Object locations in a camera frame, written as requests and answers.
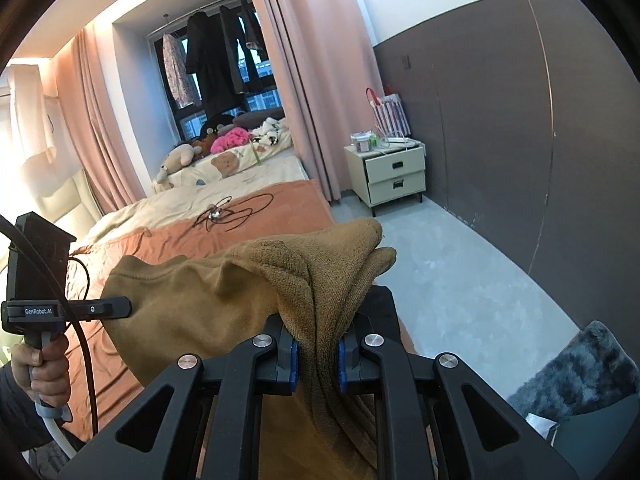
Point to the cream duvet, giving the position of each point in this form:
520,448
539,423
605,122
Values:
165,205

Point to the olive printed t-shirt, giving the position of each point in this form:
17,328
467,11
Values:
225,300

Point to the grey fluffy rug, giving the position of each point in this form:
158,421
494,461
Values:
590,365

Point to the black white plush toy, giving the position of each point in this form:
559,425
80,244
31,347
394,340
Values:
270,135

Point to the floral hanging garment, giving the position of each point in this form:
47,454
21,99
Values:
177,75

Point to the person's left hand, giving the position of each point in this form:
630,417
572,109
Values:
45,370

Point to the dark window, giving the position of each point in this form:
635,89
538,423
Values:
260,102

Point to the cream padded headboard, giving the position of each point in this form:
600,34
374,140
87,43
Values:
70,200

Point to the cream nightstand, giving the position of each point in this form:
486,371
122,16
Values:
395,187

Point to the dark hanging trousers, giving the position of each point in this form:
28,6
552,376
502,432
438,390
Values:
250,35

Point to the pile of plush toys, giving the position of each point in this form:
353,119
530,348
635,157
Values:
225,162

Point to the brown blanket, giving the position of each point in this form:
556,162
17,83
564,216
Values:
280,210

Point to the striped gift bag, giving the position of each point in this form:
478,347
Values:
392,115

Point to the small white pink box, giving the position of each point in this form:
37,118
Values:
364,142

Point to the pink plush cloth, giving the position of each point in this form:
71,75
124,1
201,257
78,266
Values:
230,139

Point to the person's left forearm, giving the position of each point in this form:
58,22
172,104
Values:
15,410

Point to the black hanging coat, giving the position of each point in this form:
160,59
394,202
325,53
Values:
210,70

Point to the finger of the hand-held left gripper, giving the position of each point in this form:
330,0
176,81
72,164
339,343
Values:
107,308

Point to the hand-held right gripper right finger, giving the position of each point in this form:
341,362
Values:
350,365

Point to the grey pillow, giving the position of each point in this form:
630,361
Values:
255,119

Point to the brown plush toy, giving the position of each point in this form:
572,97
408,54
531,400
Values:
205,145

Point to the white hanging cloth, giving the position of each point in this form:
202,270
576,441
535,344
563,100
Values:
32,110

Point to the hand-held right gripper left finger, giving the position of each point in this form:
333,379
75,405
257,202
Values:
287,365

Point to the pink curtain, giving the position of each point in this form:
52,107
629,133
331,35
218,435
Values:
315,85
100,135

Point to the beige plush toy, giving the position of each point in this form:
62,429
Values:
177,157

